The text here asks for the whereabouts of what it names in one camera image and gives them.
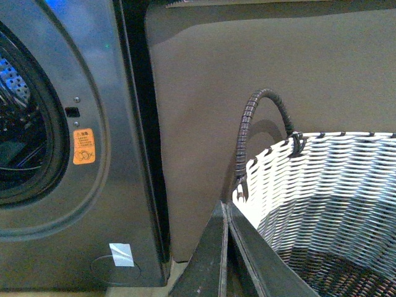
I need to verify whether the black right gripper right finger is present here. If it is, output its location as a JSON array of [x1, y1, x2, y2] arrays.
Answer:
[[227, 202, 319, 296]]

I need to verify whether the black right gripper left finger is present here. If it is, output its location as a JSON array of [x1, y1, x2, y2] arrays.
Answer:
[[168, 201, 228, 297]]

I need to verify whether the grey front-load washing machine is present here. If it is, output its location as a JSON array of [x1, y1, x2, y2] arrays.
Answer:
[[1, 1, 170, 291]]

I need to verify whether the white sticker on washer base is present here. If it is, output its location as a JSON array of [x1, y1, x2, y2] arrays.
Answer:
[[109, 243, 135, 267]]

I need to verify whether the black white woven basket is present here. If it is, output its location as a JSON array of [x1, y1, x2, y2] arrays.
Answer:
[[232, 88, 395, 296]]

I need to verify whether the orange warning sticker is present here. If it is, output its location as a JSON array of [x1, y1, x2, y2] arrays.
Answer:
[[73, 128, 96, 165]]

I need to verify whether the brown sofa side panel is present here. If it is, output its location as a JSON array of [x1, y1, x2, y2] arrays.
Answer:
[[145, 1, 395, 262]]

